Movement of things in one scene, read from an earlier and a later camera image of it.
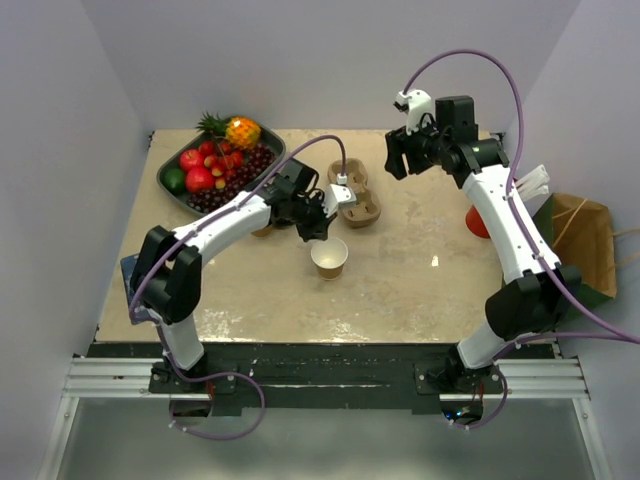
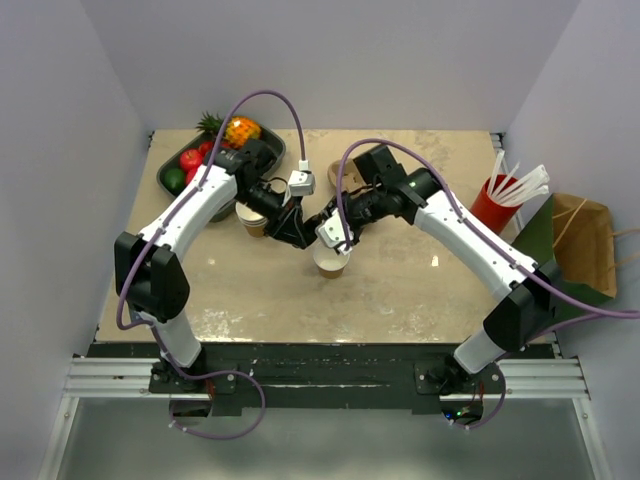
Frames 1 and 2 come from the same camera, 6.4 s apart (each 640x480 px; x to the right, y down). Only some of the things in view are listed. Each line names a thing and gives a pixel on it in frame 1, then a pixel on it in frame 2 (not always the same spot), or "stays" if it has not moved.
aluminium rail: x=536 y=379 stays
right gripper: x=399 y=143 → x=324 y=214
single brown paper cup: x=329 y=254 stays
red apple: x=190 y=159 stays
